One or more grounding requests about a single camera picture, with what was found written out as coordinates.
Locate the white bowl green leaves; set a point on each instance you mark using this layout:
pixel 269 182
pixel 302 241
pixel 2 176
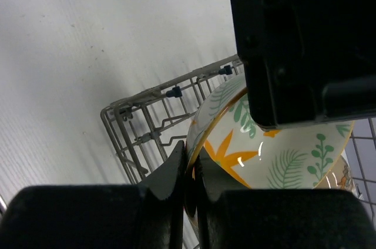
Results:
pixel 293 158

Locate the beige bowl brown pattern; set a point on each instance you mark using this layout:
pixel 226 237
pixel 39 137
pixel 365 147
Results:
pixel 340 177

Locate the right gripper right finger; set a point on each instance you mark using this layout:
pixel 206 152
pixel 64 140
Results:
pixel 232 216

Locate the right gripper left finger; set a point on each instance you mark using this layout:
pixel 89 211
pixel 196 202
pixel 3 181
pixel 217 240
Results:
pixel 144 215

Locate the grey wire dish rack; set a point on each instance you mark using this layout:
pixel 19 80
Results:
pixel 145 128

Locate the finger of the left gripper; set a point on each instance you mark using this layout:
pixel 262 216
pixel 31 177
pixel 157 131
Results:
pixel 307 62

